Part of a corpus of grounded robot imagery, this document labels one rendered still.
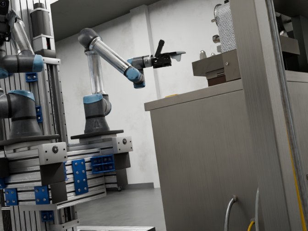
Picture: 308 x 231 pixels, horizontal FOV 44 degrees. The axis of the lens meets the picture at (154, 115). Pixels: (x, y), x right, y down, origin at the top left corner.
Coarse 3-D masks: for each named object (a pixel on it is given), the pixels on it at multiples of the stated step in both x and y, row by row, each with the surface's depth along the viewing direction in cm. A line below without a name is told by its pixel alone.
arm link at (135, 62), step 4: (140, 56) 234; (128, 60) 233; (132, 60) 232; (136, 60) 232; (140, 60) 231; (132, 64) 232; (136, 64) 232; (140, 64) 232; (144, 64) 237; (136, 68) 231; (140, 68) 232
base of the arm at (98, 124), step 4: (88, 116) 219; (92, 116) 218; (96, 116) 218; (100, 116) 220; (104, 116) 223; (88, 120) 219; (92, 120) 218; (96, 120) 218; (100, 120) 219; (104, 120) 221; (88, 124) 218; (92, 124) 217; (96, 124) 218; (100, 124) 218; (104, 124) 219; (88, 128) 217; (92, 128) 216; (96, 128) 216; (100, 128) 217; (104, 128) 218; (108, 128) 221; (84, 132) 220; (88, 132) 217
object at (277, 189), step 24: (240, 0) 83; (264, 0) 85; (240, 24) 83; (264, 24) 83; (240, 48) 83; (264, 48) 81; (240, 72) 84; (264, 72) 80; (264, 96) 80; (264, 120) 80; (264, 144) 80; (288, 144) 83; (264, 168) 81; (288, 168) 81; (264, 192) 81; (288, 192) 79; (264, 216) 81; (288, 216) 78
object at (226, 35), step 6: (222, 24) 174; (228, 24) 172; (222, 30) 174; (228, 30) 172; (222, 36) 174; (228, 36) 172; (234, 36) 170; (222, 42) 175; (228, 42) 172; (234, 42) 170; (222, 48) 175; (228, 48) 173; (234, 48) 171
